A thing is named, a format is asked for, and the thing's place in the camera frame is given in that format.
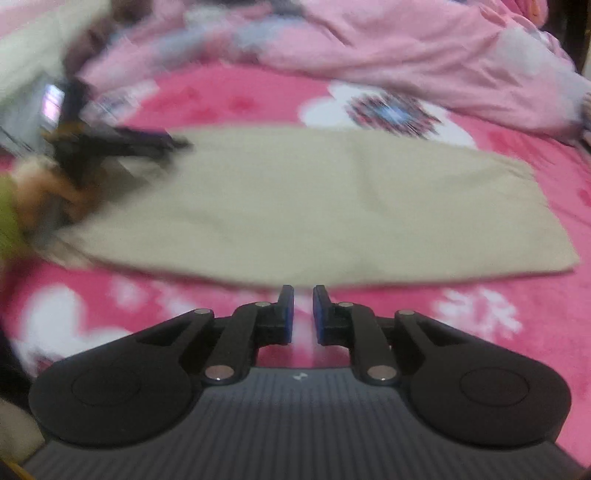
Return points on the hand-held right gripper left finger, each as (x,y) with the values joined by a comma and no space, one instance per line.
(289,318)

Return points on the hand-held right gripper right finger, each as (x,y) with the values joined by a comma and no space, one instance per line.
(317,318)

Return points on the pink patterned duvet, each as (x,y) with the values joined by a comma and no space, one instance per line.
(392,41)

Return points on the pink floral blanket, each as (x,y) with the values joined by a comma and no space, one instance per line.
(508,323)

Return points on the beige pants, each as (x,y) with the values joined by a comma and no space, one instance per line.
(323,207)

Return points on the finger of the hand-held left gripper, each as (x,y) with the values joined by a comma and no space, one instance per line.
(147,143)

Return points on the person's left hand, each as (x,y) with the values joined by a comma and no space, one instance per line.
(41,194)

